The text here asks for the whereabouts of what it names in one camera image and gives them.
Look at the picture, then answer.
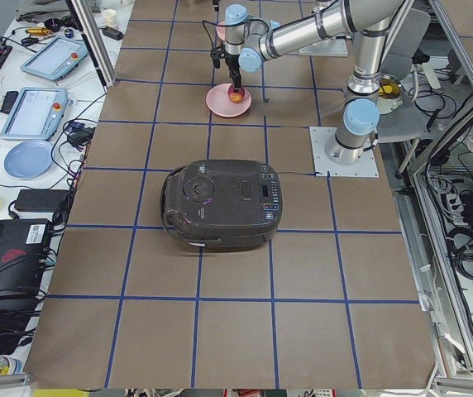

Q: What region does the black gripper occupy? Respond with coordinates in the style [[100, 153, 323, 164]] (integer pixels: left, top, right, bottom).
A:
[[222, 43, 242, 93]]

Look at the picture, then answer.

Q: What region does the red apple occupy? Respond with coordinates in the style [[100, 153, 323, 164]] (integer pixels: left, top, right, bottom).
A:
[[227, 85, 246, 103]]

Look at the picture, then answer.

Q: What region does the pink bowl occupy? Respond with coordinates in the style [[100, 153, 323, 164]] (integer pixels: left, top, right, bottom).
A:
[[216, 23, 226, 41]]

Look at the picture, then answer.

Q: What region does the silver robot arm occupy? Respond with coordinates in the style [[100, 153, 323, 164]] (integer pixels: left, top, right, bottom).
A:
[[217, 0, 405, 166]]

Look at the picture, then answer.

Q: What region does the pink plate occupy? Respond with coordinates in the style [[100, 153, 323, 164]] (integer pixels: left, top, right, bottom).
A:
[[205, 83, 252, 118]]

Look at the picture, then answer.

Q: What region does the blue plate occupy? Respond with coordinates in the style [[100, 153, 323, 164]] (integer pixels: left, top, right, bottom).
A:
[[3, 139, 53, 179]]

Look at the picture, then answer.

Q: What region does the black rice cooker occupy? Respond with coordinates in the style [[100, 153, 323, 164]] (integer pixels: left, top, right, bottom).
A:
[[160, 159, 283, 249]]

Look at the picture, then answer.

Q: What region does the white paper cup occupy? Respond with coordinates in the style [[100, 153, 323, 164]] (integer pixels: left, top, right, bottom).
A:
[[102, 9, 118, 28]]

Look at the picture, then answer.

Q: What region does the metal pot with yellow content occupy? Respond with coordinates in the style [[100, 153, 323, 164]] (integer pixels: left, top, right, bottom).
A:
[[377, 74, 404, 115]]

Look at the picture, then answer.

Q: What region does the grey office chair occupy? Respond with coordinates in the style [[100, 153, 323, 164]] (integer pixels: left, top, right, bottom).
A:
[[375, 7, 428, 144]]

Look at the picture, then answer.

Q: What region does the teach pendant upper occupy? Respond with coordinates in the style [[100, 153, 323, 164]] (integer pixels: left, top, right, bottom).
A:
[[20, 37, 88, 81]]

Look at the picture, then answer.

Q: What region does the teach pendant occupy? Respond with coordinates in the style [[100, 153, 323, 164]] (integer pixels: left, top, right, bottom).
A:
[[0, 87, 68, 141], [20, 37, 88, 81]]

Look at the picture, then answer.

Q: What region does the teach pendant lower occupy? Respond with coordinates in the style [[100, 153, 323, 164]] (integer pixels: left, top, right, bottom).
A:
[[0, 87, 68, 141]]

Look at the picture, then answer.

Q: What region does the black phone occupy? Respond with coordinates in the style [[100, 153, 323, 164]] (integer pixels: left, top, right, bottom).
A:
[[0, 91, 19, 114]]

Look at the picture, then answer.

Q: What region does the black power brick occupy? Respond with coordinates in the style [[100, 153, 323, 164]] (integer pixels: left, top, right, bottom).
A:
[[14, 189, 68, 213]]

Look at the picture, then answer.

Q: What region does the black computer box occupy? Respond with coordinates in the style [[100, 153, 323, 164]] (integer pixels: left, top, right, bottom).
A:
[[0, 218, 53, 298]]

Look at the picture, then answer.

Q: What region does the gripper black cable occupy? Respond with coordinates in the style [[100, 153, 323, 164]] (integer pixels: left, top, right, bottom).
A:
[[201, 18, 227, 69]]

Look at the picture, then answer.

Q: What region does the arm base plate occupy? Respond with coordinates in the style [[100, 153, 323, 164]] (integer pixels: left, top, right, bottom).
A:
[[309, 127, 379, 178], [299, 37, 348, 58]]

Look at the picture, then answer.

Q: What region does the aluminium frame post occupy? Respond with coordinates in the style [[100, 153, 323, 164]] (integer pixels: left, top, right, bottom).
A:
[[65, 0, 117, 88]]

